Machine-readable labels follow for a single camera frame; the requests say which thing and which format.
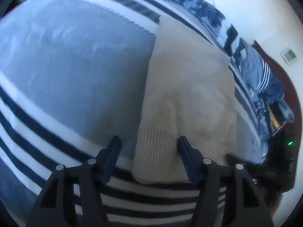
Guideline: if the beige knit sweater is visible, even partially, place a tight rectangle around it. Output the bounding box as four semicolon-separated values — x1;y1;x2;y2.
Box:
131;16;236;184

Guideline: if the dark wooden headboard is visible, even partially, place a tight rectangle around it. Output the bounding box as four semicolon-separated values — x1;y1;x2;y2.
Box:
252;41;302;191

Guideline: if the dark blue patterned pillow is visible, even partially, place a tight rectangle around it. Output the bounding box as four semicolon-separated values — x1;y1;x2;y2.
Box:
254;79;295;139

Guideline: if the grey striped pillow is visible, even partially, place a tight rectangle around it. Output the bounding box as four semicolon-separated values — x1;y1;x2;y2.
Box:
233;38;284;103

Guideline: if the blue patterned rolled quilt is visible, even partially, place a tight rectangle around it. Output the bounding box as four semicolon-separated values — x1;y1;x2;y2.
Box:
172;0;240;56

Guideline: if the blue striped bed blanket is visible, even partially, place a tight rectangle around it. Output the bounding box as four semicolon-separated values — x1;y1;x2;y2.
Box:
1;0;260;226

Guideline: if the white green wall thermostat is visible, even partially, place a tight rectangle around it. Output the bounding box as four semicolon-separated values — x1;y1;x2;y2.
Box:
281;48;297;65

